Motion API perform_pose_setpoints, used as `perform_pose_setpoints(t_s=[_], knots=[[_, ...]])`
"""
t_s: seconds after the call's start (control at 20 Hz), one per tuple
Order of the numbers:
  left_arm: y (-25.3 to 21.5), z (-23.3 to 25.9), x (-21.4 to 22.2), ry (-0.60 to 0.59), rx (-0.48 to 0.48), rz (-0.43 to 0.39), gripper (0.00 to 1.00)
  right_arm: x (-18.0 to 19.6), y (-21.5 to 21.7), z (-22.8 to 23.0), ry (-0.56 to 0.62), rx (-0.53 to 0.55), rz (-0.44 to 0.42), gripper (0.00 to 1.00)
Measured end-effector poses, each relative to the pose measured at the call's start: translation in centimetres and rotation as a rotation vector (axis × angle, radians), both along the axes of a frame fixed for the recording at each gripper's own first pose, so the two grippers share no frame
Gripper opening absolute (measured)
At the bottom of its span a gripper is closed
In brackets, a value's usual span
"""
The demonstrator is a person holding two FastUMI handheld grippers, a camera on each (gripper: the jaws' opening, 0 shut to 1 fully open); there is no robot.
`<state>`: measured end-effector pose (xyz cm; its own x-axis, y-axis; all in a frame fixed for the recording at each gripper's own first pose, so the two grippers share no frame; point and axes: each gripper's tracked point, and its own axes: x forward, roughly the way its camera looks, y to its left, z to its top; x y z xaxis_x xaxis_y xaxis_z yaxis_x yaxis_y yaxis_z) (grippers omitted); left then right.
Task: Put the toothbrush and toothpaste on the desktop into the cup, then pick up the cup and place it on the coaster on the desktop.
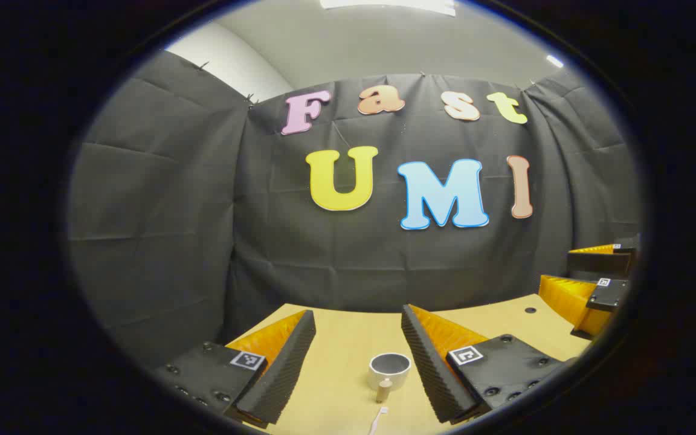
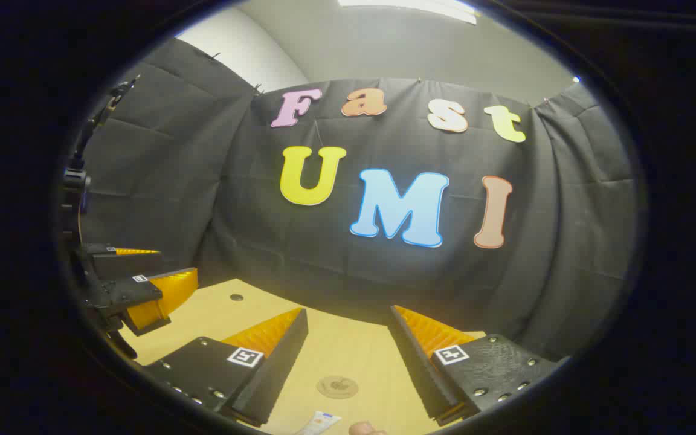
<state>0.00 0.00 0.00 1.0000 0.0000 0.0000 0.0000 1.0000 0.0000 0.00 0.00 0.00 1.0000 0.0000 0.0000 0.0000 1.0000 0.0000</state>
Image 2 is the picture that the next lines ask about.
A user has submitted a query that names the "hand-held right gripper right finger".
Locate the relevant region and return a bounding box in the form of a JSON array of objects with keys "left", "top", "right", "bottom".
[{"left": 388, "top": 304, "right": 564, "bottom": 427}]

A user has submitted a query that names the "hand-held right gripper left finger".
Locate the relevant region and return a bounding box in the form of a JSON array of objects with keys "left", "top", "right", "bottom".
[{"left": 143, "top": 307, "right": 309, "bottom": 428}]

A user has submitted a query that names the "round brown coaster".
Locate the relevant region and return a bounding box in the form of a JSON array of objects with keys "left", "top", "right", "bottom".
[{"left": 316, "top": 375, "right": 359, "bottom": 399}]

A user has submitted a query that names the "white toothpaste tube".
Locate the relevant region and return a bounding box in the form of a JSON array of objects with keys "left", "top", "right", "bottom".
[{"left": 295, "top": 411, "right": 343, "bottom": 435}]

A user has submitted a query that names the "wooden desktop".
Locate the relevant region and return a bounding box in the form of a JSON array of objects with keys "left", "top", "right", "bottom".
[{"left": 120, "top": 278, "right": 488, "bottom": 435}]

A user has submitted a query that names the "black backdrop cloth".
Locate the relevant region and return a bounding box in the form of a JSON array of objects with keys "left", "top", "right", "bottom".
[{"left": 76, "top": 37, "right": 639, "bottom": 363}]

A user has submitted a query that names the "ceiling light panel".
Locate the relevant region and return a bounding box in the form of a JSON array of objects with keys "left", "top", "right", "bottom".
[{"left": 339, "top": 0, "right": 479, "bottom": 25}]

